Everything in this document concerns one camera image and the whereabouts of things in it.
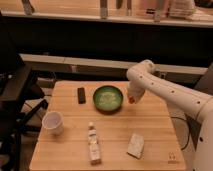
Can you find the white squeeze bottle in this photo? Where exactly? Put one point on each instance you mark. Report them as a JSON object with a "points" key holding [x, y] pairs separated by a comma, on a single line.
{"points": [[94, 148]]}

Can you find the black stand at left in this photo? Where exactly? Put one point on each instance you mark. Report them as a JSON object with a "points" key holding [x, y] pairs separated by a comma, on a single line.
{"points": [[20, 98]]}

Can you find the dark brown chocolate bar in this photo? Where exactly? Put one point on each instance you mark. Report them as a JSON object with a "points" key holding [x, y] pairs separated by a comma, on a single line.
{"points": [[81, 95]]}

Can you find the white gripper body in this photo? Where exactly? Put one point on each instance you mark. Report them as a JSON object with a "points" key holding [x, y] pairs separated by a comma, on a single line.
{"points": [[134, 90]]}

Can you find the green bowl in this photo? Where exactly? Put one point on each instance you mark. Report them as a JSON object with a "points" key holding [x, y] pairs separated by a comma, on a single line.
{"points": [[108, 98]]}

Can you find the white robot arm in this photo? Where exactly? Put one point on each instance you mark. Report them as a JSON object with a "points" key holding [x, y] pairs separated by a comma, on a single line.
{"points": [[196, 104]]}

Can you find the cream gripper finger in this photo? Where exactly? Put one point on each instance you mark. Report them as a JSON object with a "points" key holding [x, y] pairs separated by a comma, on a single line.
{"points": [[137, 99]]}

